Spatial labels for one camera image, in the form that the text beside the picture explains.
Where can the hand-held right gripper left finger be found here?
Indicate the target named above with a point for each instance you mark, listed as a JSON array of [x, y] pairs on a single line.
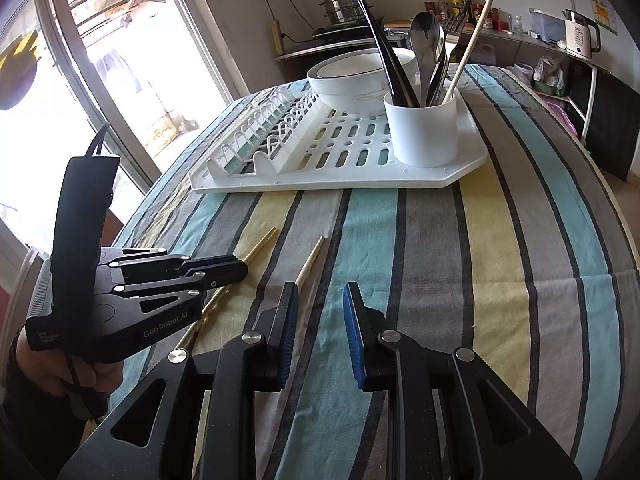
[[291, 330]]

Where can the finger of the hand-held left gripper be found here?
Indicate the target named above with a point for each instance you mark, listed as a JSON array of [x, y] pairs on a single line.
[[225, 266], [170, 292]]

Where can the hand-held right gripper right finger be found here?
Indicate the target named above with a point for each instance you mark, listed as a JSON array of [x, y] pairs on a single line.
[[355, 330]]

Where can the wooden chopstick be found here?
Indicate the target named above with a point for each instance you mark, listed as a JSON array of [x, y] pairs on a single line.
[[260, 244], [310, 260], [472, 35]]

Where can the white utensil cup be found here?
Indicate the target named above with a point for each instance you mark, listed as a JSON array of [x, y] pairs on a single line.
[[422, 135]]

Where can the black chopstick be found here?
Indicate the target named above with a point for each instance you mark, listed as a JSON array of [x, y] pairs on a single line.
[[399, 60], [380, 60], [393, 60], [386, 60]]

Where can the metal fork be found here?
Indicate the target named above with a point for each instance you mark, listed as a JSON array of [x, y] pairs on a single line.
[[440, 77]]

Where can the metal spoon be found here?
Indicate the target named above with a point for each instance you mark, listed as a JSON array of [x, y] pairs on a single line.
[[427, 40]]

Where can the person's left forearm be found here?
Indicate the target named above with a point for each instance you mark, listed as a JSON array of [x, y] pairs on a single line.
[[30, 420]]

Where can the person's left hand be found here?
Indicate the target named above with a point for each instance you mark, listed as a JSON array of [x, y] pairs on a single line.
[[45, 375]]

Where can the striped tablecloth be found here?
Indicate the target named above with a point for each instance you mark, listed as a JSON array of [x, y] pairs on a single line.
[[500, 260]]

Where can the white plastic dish rack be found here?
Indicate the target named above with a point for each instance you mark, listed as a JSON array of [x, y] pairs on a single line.
[[350, 160]]

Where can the glass sliding door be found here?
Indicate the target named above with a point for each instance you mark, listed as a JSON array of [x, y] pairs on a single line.
[[125, 85]]

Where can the large white bowl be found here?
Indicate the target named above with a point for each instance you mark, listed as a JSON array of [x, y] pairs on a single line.
[[345, 97]]

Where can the beige power strip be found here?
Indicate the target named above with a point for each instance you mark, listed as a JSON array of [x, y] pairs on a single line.
[[275, 37]]

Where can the small white bowl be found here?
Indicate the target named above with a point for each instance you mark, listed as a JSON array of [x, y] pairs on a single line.
[[360, 65]]

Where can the black stove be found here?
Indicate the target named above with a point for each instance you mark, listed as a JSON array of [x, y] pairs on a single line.
[[345, 34]]

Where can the steel steamer pot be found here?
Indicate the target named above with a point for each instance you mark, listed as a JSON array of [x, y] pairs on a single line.
[[345, 7]]

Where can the wooden cutting board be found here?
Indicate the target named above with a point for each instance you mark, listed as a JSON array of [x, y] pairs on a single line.
[[397, 24]]

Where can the black furniture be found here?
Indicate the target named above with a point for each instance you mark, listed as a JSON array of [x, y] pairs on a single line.
[[615, 125]]

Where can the red jar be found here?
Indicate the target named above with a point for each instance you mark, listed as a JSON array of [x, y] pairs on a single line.
[[494, 17]]

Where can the clear storage box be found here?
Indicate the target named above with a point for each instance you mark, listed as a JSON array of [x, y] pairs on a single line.
[[547, 25]]

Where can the white electric kettle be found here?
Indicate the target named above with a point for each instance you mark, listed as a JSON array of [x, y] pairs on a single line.
[[580, 35]]

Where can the wall calendar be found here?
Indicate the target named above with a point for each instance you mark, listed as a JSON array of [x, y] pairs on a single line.
[[602, 7]]

